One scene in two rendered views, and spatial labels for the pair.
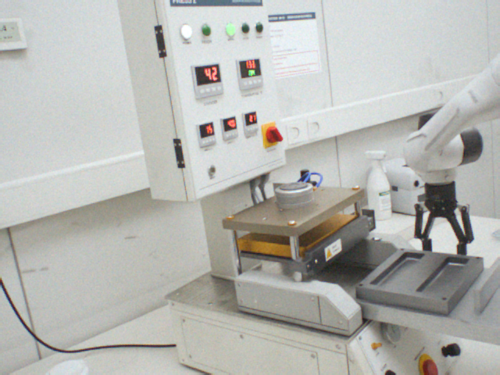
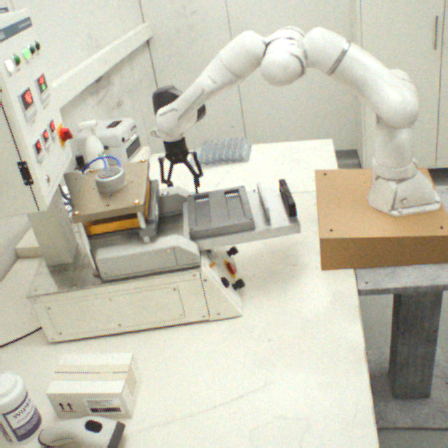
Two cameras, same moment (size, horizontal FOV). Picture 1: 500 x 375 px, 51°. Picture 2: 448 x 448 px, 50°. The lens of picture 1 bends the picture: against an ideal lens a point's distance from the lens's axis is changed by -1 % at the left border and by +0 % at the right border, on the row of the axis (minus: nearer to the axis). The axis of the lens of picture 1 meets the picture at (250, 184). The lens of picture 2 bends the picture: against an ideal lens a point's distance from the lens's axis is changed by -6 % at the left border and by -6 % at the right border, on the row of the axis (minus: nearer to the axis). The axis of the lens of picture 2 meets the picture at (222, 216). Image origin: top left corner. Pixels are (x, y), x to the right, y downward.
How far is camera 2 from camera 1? 52 cm
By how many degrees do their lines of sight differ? 41
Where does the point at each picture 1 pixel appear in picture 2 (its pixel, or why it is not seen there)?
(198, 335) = (67, 314)
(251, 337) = (119, 296)
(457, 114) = (203, 92)
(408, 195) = (119, 150)
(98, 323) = not seen: outside the picture
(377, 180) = (95, 145)
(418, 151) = (172, 121)
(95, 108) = not seen: outside the picture
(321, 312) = (177, 257)
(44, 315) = not seen: outside the picture
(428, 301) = (242, 224)
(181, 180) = (30, 195)
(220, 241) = (51, 235)
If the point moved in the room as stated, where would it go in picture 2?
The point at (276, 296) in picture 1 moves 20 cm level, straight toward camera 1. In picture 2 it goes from (137, 259) to (189, 290)
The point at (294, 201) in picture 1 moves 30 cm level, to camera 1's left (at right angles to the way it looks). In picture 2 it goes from (117, 184) to (11, 240)
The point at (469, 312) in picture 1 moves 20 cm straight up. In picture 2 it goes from (264, 222) to (254, 150)
